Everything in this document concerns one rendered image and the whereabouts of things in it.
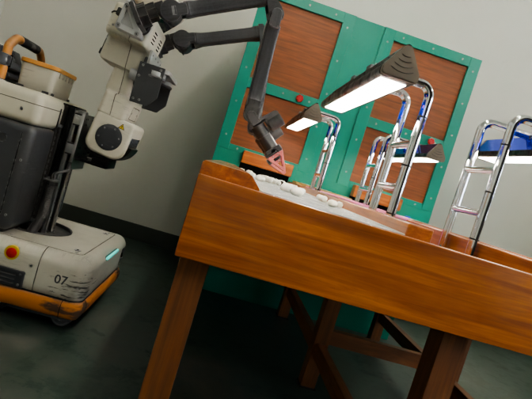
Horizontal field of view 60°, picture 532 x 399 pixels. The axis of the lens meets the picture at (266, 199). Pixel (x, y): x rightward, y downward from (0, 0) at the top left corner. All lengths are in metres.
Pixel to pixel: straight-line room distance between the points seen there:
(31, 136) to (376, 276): 1.35
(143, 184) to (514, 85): 2.96
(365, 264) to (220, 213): 0.29
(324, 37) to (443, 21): 1.39
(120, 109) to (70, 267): 0.63
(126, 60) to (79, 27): 1.81
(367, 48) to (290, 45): 0.45
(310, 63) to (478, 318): 2.04
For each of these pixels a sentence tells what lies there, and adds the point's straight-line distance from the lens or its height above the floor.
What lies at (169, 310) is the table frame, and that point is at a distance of 0.96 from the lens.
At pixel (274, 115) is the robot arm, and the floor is 1.00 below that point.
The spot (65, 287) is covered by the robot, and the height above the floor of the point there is 0.17.
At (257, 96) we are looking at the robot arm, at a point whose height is 1.05.
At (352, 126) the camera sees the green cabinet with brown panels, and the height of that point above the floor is 1.19.
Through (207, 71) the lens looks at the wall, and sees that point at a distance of 3.56.
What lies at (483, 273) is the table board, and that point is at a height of 0.71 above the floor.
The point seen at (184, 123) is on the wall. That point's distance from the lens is 3.52.
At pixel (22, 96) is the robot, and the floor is 0.78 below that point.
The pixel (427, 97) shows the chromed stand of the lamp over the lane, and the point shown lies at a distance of 1.27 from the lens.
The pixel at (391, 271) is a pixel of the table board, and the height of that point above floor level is 0.67.
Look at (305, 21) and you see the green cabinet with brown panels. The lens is 2.84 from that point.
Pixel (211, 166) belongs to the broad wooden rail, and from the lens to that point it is 0.87.
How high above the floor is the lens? 0.78
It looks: 3 degrees down
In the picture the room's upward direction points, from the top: 17 degrees clockwise
